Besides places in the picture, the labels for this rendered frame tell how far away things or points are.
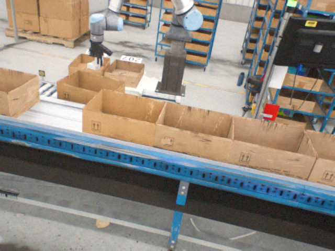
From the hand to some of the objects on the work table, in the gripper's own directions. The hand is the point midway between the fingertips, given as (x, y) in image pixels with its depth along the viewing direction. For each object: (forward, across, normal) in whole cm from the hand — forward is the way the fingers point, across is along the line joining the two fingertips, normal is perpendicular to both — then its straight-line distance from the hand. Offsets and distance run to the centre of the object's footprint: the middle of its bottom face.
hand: (100, 67), depth 235 cm
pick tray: (+28, -42, -26) cm, 57 cm away
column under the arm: (+28, -41, +49) cm, 70 cm away
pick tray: (+29, -45, +6) cm, 53 cm away
